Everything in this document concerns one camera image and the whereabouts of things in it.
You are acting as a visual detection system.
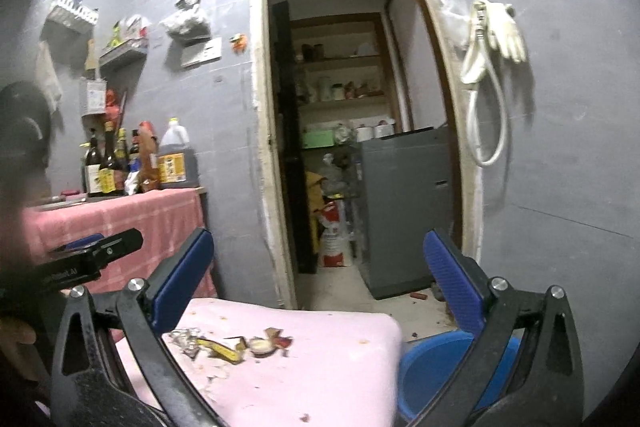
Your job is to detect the hanging cream cloth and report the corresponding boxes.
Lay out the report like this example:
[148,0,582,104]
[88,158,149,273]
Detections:
[35,41,63,112]

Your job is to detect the pink cloth covered table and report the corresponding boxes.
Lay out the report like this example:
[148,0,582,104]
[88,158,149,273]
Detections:
[112,297,405,427]

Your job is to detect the pile of plastic bags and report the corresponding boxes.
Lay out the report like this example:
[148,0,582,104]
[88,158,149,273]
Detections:
[320,154,351,198]

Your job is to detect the wooden storage shelves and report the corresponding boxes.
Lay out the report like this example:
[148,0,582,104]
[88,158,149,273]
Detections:
[290,12,401,132]

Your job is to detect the dark wooden door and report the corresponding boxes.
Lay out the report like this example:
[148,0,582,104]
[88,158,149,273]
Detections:
[270,2,318,275]

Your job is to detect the dark bottle blue label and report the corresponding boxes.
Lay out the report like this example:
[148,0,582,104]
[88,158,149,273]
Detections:
[127,129,143,195]

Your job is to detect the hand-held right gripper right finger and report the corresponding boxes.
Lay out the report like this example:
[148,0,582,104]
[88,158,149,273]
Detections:
[415,228,585,427]

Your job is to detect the pale wooden door frame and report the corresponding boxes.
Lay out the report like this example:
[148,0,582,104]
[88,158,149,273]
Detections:
[250,0,483,310]

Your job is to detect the white bowls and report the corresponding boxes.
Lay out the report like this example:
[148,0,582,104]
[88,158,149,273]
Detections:
[356,121,396,142]

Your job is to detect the white wall shelf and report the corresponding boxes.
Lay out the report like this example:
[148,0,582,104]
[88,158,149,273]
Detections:
[99,44,149,68]

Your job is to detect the brown sauce bottle red cap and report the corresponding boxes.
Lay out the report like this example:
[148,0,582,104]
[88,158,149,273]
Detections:
[138,121,161,192]

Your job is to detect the cream rubber gloves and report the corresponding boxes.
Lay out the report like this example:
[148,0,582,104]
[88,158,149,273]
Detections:
[485,0,528,64]

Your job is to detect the blue plastic bucket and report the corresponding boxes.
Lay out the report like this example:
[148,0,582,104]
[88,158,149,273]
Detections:
[398,331,523,423]

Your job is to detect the dark bottle yellow label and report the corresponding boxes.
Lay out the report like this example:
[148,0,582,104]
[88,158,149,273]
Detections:
[99,120,126,196]

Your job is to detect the pink seasoning packet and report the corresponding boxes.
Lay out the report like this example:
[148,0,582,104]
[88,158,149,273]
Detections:
[122,14,151,42]

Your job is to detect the grey metal utensil holder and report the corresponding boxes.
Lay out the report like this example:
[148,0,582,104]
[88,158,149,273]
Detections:
[80,78,108,116]

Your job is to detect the pink checked cloth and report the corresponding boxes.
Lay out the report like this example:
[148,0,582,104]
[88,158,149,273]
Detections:
[22,187,218,303]

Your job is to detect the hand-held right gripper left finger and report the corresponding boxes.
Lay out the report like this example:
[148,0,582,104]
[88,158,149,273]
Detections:
[50,228,221,427]

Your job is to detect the green box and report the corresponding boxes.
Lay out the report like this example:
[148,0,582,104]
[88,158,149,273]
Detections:
[300,129,335,150]

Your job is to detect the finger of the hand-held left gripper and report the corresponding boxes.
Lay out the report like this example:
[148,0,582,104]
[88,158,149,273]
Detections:
[62,234,105,253]
[47,228,144,273]

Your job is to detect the hanging clear plastic bag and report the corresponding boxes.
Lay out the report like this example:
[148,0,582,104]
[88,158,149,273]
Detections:
[160,0,212,42]

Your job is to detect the person's left hand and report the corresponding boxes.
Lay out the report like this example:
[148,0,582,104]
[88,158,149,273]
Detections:
[0,314,42,383]

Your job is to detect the white red rice bag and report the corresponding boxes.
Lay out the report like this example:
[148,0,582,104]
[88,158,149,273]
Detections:
[317,201,357,269]

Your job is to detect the amber glass bottle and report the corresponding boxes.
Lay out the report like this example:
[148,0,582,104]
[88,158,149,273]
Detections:
[115,127,132,172]

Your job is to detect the silver foil wrapper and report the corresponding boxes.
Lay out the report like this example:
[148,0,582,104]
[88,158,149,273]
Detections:
[169,328,205,359]

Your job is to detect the white shower hose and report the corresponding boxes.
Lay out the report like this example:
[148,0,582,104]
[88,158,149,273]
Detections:
[460,0,510,168]

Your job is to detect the red orange bag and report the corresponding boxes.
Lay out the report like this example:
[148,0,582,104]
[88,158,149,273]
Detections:
[104,89,123,128]

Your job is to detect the black wok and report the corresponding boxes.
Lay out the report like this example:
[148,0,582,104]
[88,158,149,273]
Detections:
[0,81,53,172]

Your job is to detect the dark bottle white label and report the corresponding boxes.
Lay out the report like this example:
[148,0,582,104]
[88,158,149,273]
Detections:
[82,128,104,198]

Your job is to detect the white plastic basket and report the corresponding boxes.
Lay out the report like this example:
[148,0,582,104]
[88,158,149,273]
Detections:
[48,0,99,28]

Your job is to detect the large cooking oil jug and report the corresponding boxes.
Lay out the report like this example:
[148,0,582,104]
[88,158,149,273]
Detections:
[157,117,200,188]

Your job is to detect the grey washing machine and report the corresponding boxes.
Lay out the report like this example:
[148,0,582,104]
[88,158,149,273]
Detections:
[357,125,458,300]

